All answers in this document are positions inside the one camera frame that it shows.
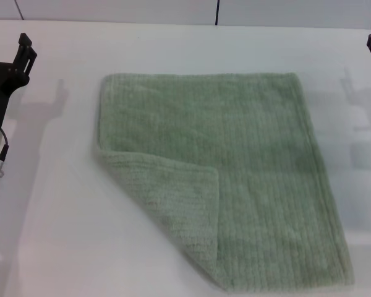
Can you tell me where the green ribbed towel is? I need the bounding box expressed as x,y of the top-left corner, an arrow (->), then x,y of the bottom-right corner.
91,72 -> 356,293

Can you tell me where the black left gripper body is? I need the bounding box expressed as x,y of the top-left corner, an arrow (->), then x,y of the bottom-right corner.
0,61 -> 30,127

